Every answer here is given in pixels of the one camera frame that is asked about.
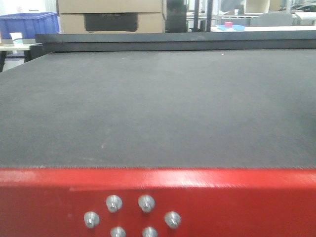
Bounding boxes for black conveyor belt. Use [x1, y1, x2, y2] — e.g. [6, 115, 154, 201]
[0, 49, 316, 168]

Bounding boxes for upper cardboard box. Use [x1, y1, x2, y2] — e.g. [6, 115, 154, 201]
[57, 0, 166, 14]

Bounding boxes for silver bolt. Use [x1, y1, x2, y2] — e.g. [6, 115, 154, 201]
[138, 195, 156, 213]
[110, 226, 126, 237]
[142, 227, 158, 237]
[105, 195, 122, 213]
[83, 211, 100, 229]
[164, 211, 182, 229]

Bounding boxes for black cabinet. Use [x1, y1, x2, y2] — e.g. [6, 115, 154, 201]
[165, 0, 187, 33]

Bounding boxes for blue tray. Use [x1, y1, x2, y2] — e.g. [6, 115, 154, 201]
[217, 25, 245, 32]

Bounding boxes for pink cube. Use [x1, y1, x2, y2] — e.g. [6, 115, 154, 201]
[224, 22, 233, 28]

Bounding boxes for white background table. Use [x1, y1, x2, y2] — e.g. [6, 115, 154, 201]
[211, 26, 316, 32]

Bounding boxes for blue plastic crate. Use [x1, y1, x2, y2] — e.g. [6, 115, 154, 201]
[0, 12, 60, 40]

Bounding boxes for white paper cup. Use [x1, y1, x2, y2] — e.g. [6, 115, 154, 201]
[10, 32, 23, 47]

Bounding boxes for white side table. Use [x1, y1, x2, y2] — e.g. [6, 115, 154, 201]
[0, 44, 32, 72]

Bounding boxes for black vertical post pair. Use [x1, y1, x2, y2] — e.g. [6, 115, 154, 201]
[194, 0, 213, 32]

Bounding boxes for black conveyor side rail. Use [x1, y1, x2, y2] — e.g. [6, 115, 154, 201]
[30, 30, 316, 59]

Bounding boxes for red conveyor end frame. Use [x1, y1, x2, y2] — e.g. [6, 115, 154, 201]
[0, 168, 316, 237]

